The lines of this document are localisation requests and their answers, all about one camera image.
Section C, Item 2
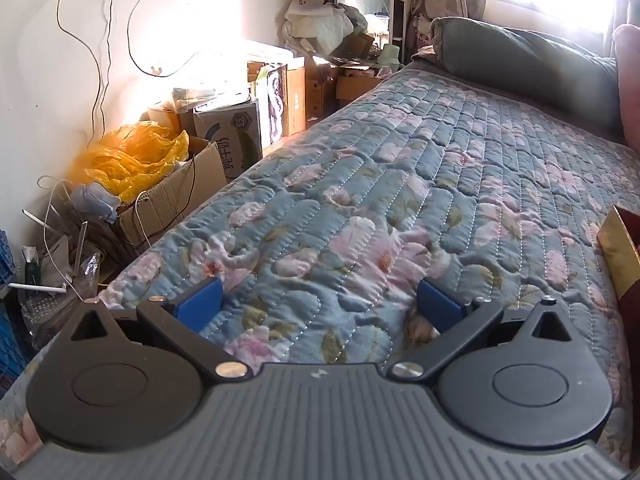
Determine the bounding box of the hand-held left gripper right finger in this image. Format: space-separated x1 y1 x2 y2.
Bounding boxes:
387 276 581 383

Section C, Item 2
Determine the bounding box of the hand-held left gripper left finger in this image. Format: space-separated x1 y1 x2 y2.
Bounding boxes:
70 277 251 381

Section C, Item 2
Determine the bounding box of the red gift box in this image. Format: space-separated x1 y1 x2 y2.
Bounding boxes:
596 204 640 307

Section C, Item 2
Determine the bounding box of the open brown cardboard box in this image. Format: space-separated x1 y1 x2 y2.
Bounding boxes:
116 137 228 247

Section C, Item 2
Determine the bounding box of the floral quilted bedspread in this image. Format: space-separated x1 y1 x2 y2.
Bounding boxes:
0 67 640 480

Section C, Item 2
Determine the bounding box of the light blue cloth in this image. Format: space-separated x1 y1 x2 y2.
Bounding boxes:
71 182 122 222

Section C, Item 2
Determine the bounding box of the white tube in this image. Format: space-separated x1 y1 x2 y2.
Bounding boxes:
7 282 67 294

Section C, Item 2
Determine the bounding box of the yellow plastic bag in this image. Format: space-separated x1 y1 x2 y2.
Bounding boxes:
74 122 191 204

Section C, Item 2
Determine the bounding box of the printed grey cardboard box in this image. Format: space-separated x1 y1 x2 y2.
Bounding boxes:
192 97 263 182

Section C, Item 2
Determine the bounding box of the black and white patterned bag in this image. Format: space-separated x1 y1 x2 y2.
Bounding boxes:
266 64 289 144

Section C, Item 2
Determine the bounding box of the tall brown cardboard box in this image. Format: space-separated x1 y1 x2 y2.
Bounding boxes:
247 56 307 140

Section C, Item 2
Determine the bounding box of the small brown cardboard box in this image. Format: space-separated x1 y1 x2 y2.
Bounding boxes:
335 74 385 104

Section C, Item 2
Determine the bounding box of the grey-green pillow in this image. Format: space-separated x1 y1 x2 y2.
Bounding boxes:
430 16 621 133

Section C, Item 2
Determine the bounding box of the pale green cup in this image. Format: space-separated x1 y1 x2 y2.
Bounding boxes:
379 42 404 69

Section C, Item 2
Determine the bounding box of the pink plush toy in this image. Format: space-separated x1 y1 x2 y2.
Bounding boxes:
612 24 640 152

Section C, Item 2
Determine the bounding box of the pile of white plastic bags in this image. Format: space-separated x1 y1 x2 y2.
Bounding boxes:
281 2 369 57

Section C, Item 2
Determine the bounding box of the black cable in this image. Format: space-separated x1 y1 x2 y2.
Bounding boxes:
56 0 201 136

